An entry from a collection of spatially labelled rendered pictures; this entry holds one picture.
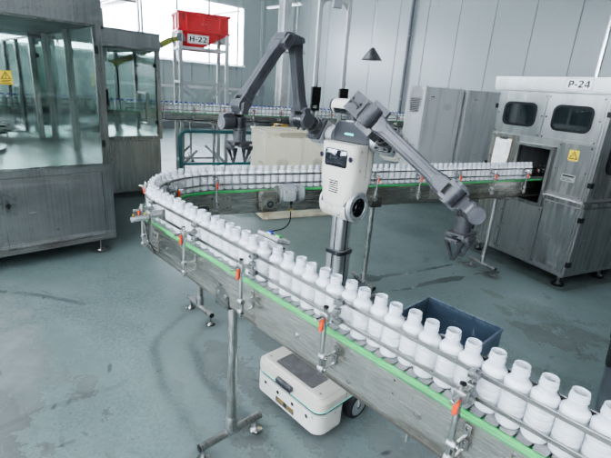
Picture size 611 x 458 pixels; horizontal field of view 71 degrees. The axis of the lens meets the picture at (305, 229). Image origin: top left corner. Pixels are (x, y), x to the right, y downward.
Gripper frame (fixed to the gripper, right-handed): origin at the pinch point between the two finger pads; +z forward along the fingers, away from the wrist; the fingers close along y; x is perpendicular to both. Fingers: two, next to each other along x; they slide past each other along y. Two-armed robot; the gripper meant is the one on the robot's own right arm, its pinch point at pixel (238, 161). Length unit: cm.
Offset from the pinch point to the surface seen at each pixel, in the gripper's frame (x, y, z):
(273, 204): -70, -79, 49
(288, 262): 57, 17, 26
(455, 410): 130, 28, 35
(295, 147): -259, -269, 44
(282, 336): 60, 21, 54
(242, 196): -87, -64, 46
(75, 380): -77, 60, 140
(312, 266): 69, 17, 23
